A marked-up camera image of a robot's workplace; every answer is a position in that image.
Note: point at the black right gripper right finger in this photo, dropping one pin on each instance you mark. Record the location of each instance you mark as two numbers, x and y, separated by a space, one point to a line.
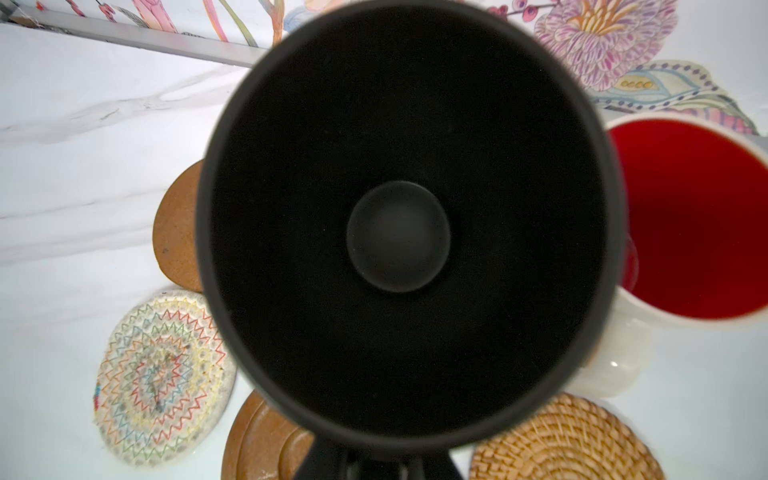
438 466

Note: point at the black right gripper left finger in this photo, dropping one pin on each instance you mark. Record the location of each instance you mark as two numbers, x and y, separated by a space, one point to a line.
325 460

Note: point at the ridged brown wooden coaster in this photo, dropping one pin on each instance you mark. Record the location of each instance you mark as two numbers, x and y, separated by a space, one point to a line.
262 444

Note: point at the round woven rattan coaster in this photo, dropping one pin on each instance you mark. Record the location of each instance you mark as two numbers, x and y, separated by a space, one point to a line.
569 438

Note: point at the multicolour stitched round coaster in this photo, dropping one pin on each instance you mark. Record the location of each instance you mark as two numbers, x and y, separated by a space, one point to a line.
164 382

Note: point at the black mug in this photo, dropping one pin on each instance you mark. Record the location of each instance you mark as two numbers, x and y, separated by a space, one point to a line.
410 226

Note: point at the round wooden coaster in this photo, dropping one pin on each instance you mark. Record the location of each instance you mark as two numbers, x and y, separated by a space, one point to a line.
173 235

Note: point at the red and white mug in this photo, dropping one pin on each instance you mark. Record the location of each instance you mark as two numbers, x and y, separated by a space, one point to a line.
696 254

